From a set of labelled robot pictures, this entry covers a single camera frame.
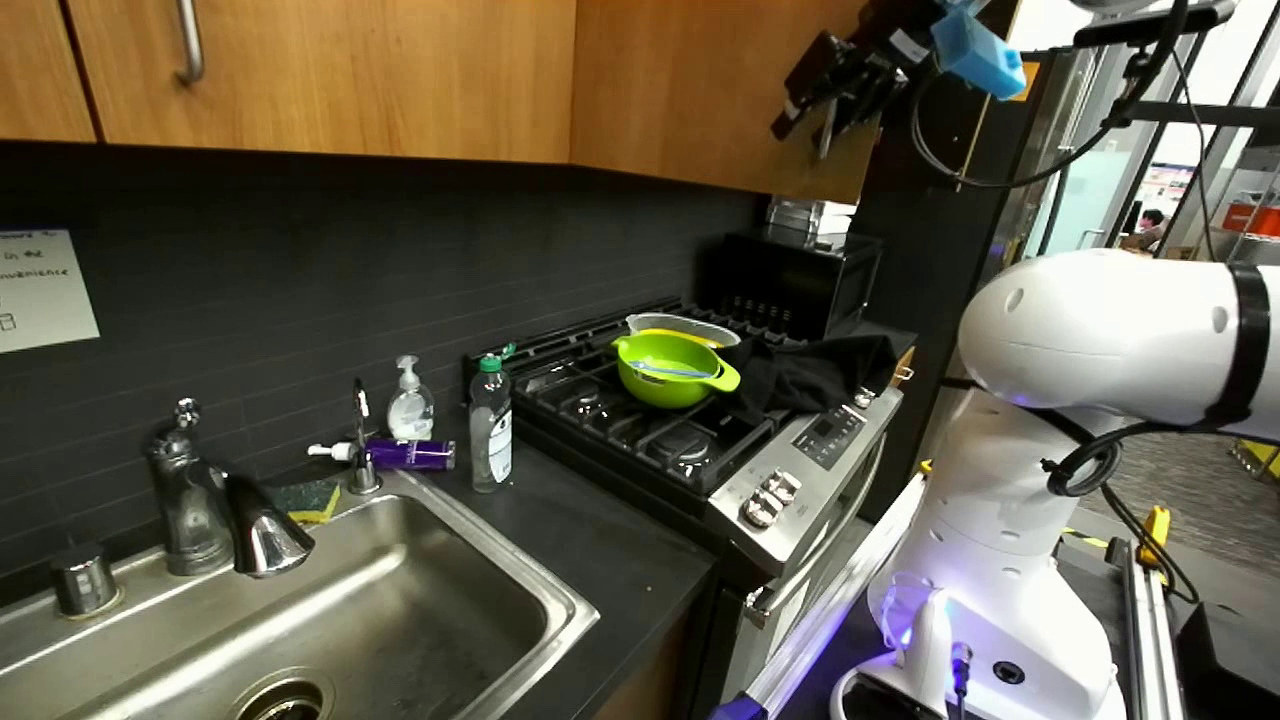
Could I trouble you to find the purple pump bottle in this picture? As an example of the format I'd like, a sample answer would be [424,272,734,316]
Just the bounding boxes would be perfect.
[303,431,462,478]

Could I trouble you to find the thick black cable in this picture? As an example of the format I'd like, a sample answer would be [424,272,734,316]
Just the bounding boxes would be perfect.
[907,71,1072,194]

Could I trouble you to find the silver metal door handle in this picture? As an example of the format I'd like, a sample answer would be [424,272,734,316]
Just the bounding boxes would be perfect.
[174,0,208,91]

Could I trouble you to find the tall black appliance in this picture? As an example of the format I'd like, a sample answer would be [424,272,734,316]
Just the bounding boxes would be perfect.
[851,95,1035,515]

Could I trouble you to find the small chrome sink knob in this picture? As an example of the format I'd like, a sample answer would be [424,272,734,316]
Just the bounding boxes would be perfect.
[55,550,123,620]

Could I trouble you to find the black gas stove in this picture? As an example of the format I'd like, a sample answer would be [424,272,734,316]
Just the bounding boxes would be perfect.
[466,299,930,720]

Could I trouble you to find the green and yellow sponge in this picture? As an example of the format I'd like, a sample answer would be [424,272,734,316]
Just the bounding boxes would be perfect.
[273,478,352,533]

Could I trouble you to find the grey robot stand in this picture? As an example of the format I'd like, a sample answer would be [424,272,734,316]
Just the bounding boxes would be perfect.
[1057,525,1193,720]

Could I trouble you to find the clear plastic container stack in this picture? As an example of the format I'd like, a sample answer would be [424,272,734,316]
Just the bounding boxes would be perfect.
[765,198,857,258]

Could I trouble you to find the wooden cabinet door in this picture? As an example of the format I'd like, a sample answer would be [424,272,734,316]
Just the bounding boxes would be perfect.
[59,0,581,174]
[570,0,884,204]
[0,0,102,150]

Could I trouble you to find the chrome faucet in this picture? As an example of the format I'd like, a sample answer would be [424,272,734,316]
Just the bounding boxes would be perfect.
[145,393,322,579]

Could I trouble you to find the lime green bowl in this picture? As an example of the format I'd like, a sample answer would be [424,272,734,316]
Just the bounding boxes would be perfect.
[612,327,745,413]

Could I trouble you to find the black cloth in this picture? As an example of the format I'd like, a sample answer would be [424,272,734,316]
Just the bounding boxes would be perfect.
[745,332,904,420]

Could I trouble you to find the blue wrist mount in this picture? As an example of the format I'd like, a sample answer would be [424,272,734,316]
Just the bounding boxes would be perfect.
[930,0,1032,103]

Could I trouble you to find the clear hand soap dispenser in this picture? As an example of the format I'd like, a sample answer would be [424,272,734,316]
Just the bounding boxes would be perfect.
[385,354,439,447]

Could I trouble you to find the black box appliance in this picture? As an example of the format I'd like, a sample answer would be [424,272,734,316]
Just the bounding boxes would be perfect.
[692,233,879,339]

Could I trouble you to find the white paper sign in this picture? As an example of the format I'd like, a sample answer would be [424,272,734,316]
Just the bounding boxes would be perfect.
[0,227,106,356]

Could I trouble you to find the stainless steel sink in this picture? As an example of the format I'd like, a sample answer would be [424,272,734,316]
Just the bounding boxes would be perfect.
[0,465,606,720]

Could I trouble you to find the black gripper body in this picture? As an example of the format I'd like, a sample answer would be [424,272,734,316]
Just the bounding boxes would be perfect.
[838,0,943,103]

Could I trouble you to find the green capped dish soap bottle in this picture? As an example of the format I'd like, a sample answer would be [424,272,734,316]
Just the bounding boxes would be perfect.
[466,346,521,495]

